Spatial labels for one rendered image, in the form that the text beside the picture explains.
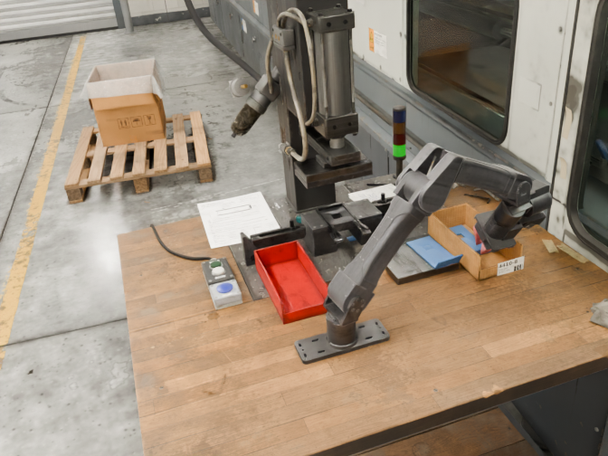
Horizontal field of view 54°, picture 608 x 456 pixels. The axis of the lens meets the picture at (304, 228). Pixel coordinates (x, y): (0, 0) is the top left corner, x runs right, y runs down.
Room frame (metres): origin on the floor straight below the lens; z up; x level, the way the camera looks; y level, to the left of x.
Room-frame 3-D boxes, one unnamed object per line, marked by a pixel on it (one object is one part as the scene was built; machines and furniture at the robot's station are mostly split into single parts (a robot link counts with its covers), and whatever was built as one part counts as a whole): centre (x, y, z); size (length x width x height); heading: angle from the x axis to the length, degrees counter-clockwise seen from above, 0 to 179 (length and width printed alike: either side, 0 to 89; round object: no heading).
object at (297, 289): (1.22, 0.04, 0.93); 0.25 x 0.12 x 0.06; 16
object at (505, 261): (1.32, -0.44, 0.93); 0.25 x 0.13 x 0.08; 16
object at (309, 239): (1.43, -0.10, 0.94); 0.20 x 0.10 x 0.07; 106
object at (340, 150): (1.50, -0.07, 1.22); 0.26 x 0.18 x 0.30; 16
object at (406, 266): (1.29, -0.28, 0.91); 0.17 x 0.16 x 0.02; 106
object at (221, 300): (1.20, 0.21, 0.90); 0.07 x 0.07 x 0.06; 16
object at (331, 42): (1.43, -0.10, 1.37); 0.11 x 0.09 x 0.30; 106
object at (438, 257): (1.29, -0.33, 0.93); 0.15 x 0.07 x 0.03; 20
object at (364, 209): (1.43, -0.10, 0.98); 0.20 x 0.10 x 0.01; 106
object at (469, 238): (1.35, -0.42, 0.92); 0.15 x 0.07 x 0.03; 16
